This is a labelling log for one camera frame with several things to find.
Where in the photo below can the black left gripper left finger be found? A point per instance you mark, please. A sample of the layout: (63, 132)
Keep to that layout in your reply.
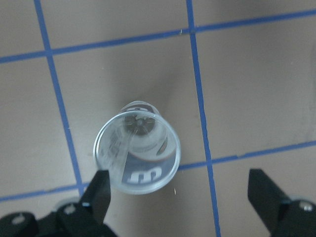
(84, 218)

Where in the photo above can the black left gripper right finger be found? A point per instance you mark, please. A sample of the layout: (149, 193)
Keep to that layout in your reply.
(281, 215)

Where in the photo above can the clear Wilson tennis ball can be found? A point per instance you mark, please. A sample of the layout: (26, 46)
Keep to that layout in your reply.
(139, 148)

